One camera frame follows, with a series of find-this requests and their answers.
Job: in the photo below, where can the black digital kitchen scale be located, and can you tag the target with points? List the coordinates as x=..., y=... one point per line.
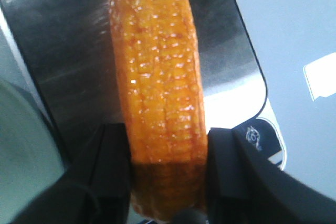
x=64, y=53

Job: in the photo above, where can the light green plate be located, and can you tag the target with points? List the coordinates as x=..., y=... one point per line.
x=30, y=159

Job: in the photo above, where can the orange corn cob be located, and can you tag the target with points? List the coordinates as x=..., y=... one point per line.
x=161, y=95

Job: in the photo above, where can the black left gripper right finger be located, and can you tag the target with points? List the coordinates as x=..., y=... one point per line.
x=242, y=186

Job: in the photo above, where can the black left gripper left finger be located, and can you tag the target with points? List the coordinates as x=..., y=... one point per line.
x=94, y=189

